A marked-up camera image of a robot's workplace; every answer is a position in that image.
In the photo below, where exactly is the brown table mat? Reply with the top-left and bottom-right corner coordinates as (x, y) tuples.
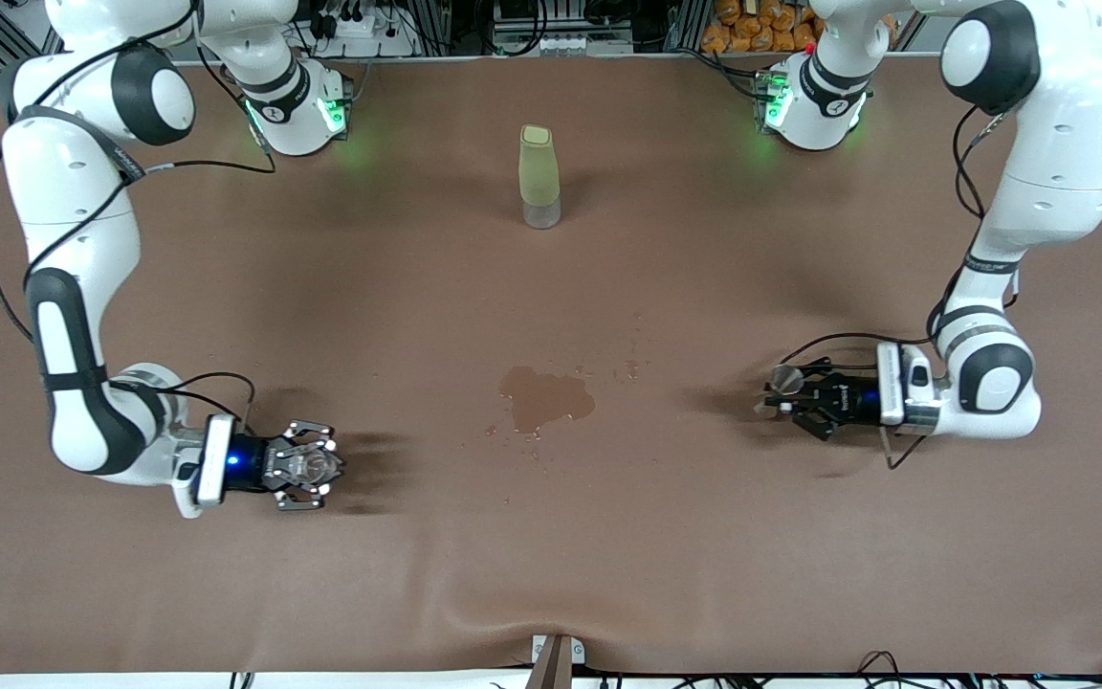
(0, 53), (1102, 676)

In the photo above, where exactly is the green sleeved shaker bottle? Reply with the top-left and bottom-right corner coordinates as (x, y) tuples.
(518, 124), (563, 231)

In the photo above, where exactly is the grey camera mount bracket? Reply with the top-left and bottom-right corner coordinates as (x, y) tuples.
(530, 633), (586, 689)

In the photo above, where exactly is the clear glass beaker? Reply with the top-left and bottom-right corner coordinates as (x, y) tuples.
(285, 448), (342, 487)

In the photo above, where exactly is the steel double jigger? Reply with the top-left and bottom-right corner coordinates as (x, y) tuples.
(755, 364), (805, 420)

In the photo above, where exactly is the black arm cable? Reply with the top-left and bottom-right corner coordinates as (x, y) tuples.
(779, 103), (1021, 472)
(0, 0), (276, 433)

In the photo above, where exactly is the white power strip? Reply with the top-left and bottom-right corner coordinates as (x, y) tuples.
(307, 8), (418, 58)

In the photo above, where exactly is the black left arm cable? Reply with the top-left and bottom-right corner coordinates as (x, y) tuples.
(779, 103), (1021, 472)

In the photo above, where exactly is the silver electronics box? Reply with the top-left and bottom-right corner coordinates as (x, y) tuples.
(492, 0), (636, 56)

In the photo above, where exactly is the orange snack packs pile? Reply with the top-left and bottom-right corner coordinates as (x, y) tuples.
(701, 0), (825, 54)

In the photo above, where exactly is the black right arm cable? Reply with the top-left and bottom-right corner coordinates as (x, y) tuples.
(0, 0), (276, 433)

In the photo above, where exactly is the brown liquid puddle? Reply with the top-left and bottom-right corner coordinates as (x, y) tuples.
(498, 366), (597, 439)

